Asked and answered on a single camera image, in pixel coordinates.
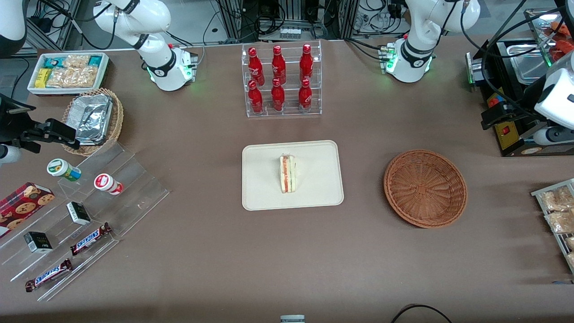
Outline tray of packaged snacks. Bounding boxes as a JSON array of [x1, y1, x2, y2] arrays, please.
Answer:
[[531, 179, 574, 274]]

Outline grey device green light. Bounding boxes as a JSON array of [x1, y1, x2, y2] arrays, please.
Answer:
[[465, 52, 487, 87]]

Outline red plaid cookie box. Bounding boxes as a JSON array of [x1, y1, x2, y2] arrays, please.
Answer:
[[0, 182, 56, 238]]

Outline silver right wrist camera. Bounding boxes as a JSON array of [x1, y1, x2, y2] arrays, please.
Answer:
[[0, 144, 22, 165]]

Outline red sausage food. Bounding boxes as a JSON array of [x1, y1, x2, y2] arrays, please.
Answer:
[[549, 18, 574, 61]]

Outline clear cracker snack bag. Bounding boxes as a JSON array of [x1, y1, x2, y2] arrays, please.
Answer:
[[72, 66, 98, 88], [63, 55, 90, 69], [47, 68, 74, 88]]

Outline clear acrylic stepped shelf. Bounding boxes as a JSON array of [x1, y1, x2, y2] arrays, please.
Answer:
[[0, 141, 170, 302]]

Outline red white lidded jar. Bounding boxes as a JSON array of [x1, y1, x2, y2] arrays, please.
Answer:
[[93, 173, 124, 196]]

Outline brown wicker basket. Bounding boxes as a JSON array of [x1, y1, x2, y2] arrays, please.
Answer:
[[383, 149, 468, 229]]

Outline white snack bin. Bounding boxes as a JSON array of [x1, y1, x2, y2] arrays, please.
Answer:
[[27, 52, 109, 96]]

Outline black food warmer cabinet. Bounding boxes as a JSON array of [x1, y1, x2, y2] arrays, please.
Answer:
[[475, 7, 574, 157]]

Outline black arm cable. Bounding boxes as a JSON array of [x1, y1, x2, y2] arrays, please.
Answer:
[[444, 0, 574, 122]]

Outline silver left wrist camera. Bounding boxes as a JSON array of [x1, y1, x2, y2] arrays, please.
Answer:
[[533, 127, 574, 146]]

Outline small black carton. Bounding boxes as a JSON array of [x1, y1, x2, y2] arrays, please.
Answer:
[[23, 231, 53, 254], [66, 201, 91, 226]]

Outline light wicker basket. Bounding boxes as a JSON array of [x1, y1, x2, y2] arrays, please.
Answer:
[[62, 88, 124, 157]]

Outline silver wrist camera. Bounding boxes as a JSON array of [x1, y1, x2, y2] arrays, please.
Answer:
[[0, 144, 22, 165], [533, 127, 574, 146]]

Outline Snickers chocolate bar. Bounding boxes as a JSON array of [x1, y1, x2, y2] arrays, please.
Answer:
[[25, 258, 73, 293], [70, 222, 113, 256]]

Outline silver foil packets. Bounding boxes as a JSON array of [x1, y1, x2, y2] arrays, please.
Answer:
[[73, 94, 113, 146]]

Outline triangle sandwich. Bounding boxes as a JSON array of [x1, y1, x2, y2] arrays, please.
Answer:
[[279, 154, 296, 194]]

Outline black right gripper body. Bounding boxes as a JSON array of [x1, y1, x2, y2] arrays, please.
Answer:
[[0, 94, 37, 143]]

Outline green white lidded jar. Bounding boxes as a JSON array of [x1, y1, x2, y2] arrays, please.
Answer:
[[47, 158, 82, 182]]

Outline stainless steel pan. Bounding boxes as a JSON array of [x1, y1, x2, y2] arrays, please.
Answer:
[[506, 43, 554, 83]]

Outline clear acrylic bottle rack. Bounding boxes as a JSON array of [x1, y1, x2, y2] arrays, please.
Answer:
[[241, 40, 322, 118]]

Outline cream plastic tray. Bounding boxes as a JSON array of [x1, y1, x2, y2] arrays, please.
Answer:
[[242, 140, 344, 211]]

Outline red cola bottle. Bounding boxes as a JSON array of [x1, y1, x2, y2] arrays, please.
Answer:
[[298, 79, 313, 112], [248, 47, 265, 86], [300, 44, 314, 81], [271, 78, 286, 112], [271, 45, 287, 83], [248, 80, 264, 113]]

